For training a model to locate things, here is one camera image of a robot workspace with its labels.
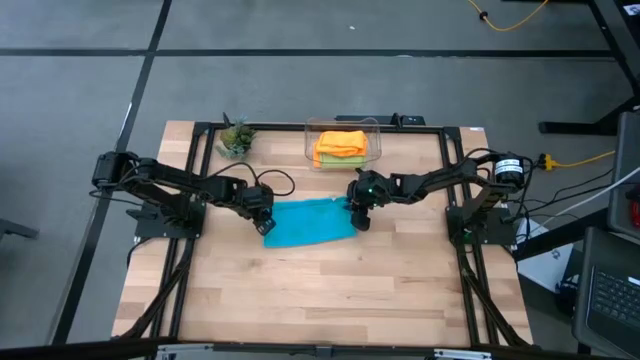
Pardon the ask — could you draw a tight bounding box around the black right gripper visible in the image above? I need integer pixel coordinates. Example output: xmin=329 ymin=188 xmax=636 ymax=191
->
xmin=346 ymin=168 xmax=396 ymax=232

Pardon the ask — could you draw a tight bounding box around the green microfiber towel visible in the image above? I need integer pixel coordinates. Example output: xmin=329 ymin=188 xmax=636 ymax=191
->
xmin=319 ymin=152 xmax=368 ymax=171

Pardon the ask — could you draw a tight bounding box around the teal microfiber towel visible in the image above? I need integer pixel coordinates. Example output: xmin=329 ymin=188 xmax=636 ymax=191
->
xmin=263 ymin=196 xmax=359 ymax=250

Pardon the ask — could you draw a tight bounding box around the clear plastic bin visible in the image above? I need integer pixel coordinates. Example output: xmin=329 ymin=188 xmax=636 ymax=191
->
xmin=304 ymin=117 xmax=383 ymax=173

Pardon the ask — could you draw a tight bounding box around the small potted succulent plant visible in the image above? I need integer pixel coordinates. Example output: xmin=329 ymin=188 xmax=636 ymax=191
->
xmin=215 ymin=115 xmax=257 ymax=162

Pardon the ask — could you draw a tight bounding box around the black power box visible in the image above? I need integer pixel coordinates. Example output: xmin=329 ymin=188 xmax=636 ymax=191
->
xmin=335 ymin=112 xmax=427 ymax=127

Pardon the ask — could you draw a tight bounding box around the white printed box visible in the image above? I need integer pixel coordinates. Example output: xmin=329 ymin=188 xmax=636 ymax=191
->
xmin=514 ymin=217 xmax=576 ymax=294

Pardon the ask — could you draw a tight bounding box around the grey furniture leg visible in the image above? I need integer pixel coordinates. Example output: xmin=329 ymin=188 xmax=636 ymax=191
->
xmin=0 ymin=216 xmax=41 ymax=242

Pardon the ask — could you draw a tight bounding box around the grey equipment case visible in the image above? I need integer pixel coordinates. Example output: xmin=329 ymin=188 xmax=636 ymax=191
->
xmin=606 ymin=110 xmax=640 ymax=240

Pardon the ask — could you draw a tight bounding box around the dark grey laptop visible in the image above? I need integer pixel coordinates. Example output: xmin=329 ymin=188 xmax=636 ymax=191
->
xmin=572 ymin=226 xmax=640 ymax=359

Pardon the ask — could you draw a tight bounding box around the silver metal bracket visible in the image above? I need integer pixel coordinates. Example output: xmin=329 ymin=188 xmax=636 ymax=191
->
xmin=433 ymin=347 xmax=494 ymax=360
xmin=155 ymin=342 xmax=215 ymax=360

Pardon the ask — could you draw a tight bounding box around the yellow power plug cord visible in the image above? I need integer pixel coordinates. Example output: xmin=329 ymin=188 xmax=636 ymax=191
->
xmin=537 ymin=149 xmax=616 ymax=172

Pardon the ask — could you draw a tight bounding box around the yellow extension cable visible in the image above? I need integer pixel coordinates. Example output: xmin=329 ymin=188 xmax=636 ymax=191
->
xmin=466 ymin=0 xmax=551 ymax=33

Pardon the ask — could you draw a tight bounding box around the black desk frame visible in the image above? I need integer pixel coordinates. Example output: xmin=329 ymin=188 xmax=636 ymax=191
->
xmin=537 ymin=0 xmax=640 ymax=137

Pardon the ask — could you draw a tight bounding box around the white cable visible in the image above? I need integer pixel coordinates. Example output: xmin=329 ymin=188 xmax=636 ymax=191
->
xmin=539 ymin=164 xmax=640 ymax=227

